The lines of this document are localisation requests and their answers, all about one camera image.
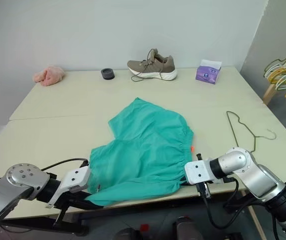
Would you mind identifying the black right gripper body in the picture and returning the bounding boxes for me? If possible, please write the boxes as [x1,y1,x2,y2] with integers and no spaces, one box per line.
[195,152,212,200]

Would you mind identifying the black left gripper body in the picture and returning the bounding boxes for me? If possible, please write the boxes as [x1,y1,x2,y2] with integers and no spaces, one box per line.
[52,191,84,228]

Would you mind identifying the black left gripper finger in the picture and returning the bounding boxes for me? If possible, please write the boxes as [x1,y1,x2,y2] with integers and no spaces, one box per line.
[70,192,105,208]

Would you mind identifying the teal green shorts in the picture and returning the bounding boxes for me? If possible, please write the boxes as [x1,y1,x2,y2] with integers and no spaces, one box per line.
[84,97,196,207]

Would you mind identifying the wooden hanger rack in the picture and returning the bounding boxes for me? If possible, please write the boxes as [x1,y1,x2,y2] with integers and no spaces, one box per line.
[262,34,286,106]

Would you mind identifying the dark rounded shape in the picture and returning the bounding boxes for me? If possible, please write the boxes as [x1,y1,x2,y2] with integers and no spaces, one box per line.
[113,226,140,240]
[173,215,197,240]

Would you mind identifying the wooden table leg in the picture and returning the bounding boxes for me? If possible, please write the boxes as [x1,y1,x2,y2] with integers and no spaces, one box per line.
[240,190,263,240]

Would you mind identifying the purple tissue pack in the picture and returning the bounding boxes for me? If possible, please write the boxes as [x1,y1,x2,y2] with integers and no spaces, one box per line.
[195,59,222,85]

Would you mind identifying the taupe sneaker with white sole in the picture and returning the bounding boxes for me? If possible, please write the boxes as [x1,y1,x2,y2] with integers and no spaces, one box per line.
[126,48,178,83]

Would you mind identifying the pink fluffy cloth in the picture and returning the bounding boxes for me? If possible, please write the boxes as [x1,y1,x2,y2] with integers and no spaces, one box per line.
[32,65,67,87]

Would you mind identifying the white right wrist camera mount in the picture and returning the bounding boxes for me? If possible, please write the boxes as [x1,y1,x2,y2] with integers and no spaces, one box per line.
[184,157,217,186]

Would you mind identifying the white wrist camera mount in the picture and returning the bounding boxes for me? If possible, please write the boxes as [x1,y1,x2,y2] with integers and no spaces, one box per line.
[45,165,92,209]
[184,157,217,186]

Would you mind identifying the black table frame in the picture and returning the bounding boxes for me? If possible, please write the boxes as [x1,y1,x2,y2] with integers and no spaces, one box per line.
[0,212,90,237]

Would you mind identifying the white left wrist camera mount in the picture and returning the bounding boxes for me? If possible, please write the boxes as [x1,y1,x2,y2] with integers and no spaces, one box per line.
[45,165,92,209]

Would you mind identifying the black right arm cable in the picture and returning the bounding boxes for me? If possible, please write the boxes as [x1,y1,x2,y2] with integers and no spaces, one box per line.
[204,176,240,230]

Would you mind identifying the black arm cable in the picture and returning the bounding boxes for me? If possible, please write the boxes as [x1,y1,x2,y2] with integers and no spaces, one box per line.
[204,176,240,230]
[0,157,89,186]

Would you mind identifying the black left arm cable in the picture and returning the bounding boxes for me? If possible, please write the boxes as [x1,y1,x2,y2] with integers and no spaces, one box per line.
[0,157,89,186]

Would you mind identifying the dark wire hanger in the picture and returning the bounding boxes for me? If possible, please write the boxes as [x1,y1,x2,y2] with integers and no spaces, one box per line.
[226,110,277,153]

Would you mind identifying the white wire hanger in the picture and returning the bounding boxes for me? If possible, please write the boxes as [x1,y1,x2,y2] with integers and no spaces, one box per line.
[263,57,286,78]

